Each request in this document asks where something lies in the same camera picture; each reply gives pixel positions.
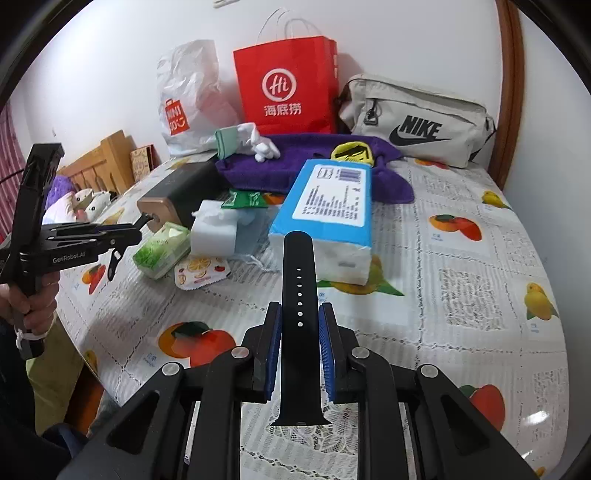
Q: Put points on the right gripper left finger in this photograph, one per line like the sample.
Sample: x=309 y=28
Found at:
x=244 y=374

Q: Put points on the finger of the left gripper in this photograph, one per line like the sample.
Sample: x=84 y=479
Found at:
x=121 y=236
x=115 y=258

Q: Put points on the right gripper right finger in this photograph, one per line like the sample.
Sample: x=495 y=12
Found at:
x=355 y=375

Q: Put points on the green tissue packet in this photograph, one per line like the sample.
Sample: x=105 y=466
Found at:
x=162 y=251

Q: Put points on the lemon print wet wipe packet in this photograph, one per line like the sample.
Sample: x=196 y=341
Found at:
x=194 y=272

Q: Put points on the white sponge block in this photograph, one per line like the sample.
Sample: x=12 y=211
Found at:
x=213 y=233

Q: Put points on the dark green wipe packet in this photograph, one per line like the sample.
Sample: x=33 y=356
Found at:
x=240 y=199

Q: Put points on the white mesh cloth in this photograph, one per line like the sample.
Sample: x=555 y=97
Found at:
x=252 y=244

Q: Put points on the person's left hand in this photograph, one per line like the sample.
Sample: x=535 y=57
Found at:
x=37 y=310

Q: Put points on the plush toys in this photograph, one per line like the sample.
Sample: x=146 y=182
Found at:
x=66 y=204

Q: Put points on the wooden headboard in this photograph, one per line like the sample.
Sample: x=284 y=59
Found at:
x=105 y=168

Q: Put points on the green gold tin box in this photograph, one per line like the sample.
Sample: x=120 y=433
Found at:
x=178 y=195

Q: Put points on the patterned book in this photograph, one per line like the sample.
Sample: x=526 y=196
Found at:
x=143 y=161

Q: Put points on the white Miniso plastic bag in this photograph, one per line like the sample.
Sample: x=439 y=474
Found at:
x=191 y=104

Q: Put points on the white glove with green cuff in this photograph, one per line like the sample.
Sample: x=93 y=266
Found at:
x=245 y=139

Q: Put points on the blue tissue pack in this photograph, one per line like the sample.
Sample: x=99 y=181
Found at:
x=330 y=201

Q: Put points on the purple towel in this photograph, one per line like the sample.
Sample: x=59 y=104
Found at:
x=278 y=175

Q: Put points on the yellow black sock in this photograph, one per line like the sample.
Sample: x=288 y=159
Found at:
x=354 y=151

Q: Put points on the red Haidilao paper bag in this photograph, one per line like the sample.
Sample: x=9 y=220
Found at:
x=289 y=80

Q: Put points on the beige Nike bag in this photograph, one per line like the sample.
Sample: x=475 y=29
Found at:
x=428 y=125

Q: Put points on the brown wooden door frame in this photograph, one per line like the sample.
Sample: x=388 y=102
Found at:
x=512 y=92

